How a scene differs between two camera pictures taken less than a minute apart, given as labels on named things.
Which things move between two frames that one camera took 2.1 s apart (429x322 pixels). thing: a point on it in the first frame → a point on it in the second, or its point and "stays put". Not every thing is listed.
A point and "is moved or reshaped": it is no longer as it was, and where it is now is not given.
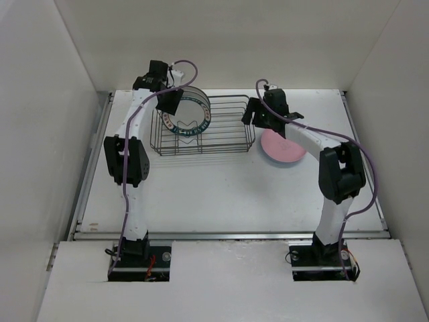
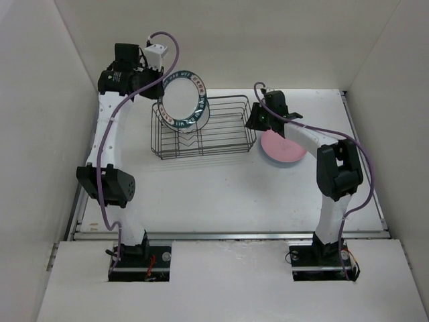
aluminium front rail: [231, 235] stays put
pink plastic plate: [281, 148] stays put
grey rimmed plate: [198, 92] → [203, 120]
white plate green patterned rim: [192, 115] is moved or reshaped
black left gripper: [170, 107] → [155, 93]
